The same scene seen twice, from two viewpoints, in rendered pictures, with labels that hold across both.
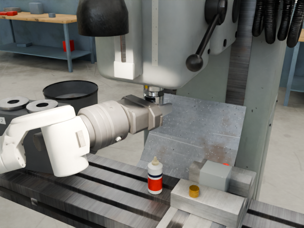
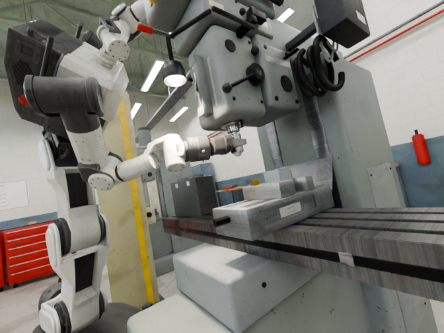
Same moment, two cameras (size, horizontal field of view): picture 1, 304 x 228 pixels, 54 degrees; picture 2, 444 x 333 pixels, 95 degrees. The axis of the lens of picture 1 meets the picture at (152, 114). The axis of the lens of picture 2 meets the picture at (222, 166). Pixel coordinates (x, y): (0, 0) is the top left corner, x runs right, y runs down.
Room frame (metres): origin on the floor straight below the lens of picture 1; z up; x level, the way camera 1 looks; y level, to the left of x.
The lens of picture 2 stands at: (-0.05, -0.29, 1.10)
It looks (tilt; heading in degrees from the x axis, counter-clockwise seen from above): 5 degrees up; 28
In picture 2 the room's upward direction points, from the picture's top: 11 degrees counter-clockwise
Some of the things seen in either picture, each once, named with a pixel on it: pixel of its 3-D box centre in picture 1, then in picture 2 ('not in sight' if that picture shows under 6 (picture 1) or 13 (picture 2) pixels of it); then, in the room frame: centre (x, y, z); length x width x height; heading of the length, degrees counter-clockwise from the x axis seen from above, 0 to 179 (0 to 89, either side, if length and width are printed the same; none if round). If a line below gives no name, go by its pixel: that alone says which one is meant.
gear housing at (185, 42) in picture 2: not in sight; (223, 36); (0.68, -0.02, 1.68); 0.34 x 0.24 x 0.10; 154
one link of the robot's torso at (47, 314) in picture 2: not in sight; (74, 308); (0.43, 0.80, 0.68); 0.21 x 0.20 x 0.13; 83
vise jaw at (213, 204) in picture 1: (206, 201); (267, 190); (0.53, -0.12, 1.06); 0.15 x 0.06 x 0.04; 62
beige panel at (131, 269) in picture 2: not in sight; (121, 197); (1.30, 1.62, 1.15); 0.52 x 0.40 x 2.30; 154
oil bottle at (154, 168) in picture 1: (155, 173); not in sight; (0.68, -0.01, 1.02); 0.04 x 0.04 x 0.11
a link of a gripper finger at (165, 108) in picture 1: (163, 111); (238, 142); (0.62, -0.03, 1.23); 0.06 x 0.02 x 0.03; 133
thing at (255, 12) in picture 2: not in sight; (250, 16); (0.65, -0.16, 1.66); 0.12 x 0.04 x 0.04; 154
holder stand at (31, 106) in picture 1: (33, 132); (193, 195); (0.84, 0.37, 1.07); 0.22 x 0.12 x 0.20; 75
